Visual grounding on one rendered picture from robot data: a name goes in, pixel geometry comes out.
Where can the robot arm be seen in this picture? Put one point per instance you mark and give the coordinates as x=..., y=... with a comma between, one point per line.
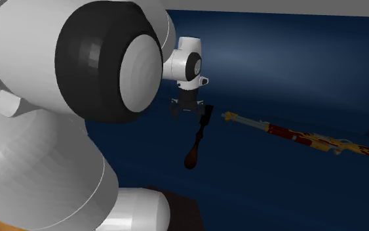
x=43, y=64

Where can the red and gold toy rifle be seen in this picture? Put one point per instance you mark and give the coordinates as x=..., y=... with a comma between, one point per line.
x=302, y=136

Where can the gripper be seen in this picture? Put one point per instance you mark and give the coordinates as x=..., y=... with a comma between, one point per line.
x=188, y=97

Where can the dark brown robot stand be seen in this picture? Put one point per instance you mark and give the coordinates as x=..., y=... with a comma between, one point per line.
x=187, y=214

